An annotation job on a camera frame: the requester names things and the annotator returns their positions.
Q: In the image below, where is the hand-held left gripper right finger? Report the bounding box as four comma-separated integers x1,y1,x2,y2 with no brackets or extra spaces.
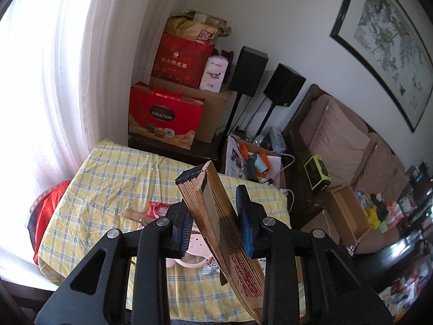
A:
236,184,395,325

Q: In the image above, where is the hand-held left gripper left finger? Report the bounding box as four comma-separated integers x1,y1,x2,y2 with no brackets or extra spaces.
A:
35,167,207,325

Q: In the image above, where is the long brown striped box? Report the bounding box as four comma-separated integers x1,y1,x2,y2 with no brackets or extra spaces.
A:
178,161,268,325

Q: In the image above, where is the pink plastic holder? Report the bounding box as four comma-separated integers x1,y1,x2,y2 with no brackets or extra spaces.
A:
167,230,212,268

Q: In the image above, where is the wooden rolling pin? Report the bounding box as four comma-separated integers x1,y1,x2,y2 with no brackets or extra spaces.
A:
122,208,151,226

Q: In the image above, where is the pale blue orange device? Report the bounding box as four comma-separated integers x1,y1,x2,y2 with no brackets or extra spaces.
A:
248,154,273,180

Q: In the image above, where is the cardboard box of clutter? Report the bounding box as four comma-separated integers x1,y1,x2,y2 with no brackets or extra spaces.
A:
225,134,288,190

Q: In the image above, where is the brown sofa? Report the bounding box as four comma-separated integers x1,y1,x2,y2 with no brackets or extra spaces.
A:
281,84,433,254

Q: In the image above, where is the dark wooden cabinet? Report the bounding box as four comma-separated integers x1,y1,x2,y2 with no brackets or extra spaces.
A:
129,134,224,166

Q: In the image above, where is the green portable radio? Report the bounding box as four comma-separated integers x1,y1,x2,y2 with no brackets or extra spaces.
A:
303,154,329,192

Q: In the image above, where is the yellow plaid tablecloth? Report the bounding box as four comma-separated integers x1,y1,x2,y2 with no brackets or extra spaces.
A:
37,139,305,322

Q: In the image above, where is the pale blue box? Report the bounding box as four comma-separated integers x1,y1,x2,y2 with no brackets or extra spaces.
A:
269,127,287,153

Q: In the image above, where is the shallow cardboard tray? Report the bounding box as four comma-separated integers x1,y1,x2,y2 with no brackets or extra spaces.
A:
325,184,371,248

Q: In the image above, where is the black speaker stand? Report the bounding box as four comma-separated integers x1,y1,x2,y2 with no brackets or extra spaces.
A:
225,93,244,136
254,102,274,136

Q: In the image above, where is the large brown cardboard box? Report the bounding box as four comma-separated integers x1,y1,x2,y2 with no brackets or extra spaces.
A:
149,76,237,144

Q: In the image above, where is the red gift box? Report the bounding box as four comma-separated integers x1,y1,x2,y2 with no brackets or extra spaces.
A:
129,81,206,151

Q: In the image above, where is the large beige sofa cushion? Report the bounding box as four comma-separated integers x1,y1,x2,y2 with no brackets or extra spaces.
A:
298,95,376,183

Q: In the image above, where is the yellow plastic bag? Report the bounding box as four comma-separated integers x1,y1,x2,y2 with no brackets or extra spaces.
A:
363,206,381,231

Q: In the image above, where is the dark wooden coffee table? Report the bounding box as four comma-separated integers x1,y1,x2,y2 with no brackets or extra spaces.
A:
352,162,433,325

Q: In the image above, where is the black cloth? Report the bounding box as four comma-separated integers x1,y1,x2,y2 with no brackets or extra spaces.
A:
370,193,388,217

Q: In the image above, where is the black speaker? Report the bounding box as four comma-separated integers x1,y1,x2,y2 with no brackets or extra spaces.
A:
229,46,269,98
263,63,307,108

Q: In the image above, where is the pile of colourful packets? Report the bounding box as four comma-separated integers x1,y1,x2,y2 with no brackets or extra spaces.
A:
352,190,406,234

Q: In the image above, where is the white pink box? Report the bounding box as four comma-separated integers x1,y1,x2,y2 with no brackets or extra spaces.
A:
199,55,228,93

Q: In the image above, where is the pile of assorted bags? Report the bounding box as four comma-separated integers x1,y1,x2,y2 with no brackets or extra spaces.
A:
379,244,433,322

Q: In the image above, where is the red gift bag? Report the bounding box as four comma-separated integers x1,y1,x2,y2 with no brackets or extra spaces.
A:
150,32,215,89

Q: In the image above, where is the white curtain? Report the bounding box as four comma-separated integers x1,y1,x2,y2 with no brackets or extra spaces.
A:
0,0,176,292

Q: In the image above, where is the gold crumpled bag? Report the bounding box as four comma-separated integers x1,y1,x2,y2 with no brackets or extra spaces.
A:
165,11,232,45

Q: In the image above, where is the framed ink painting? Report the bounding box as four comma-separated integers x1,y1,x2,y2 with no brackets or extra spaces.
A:
330,0,433,134

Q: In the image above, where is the white cable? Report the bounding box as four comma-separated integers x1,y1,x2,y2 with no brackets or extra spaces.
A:
323,208,334,236

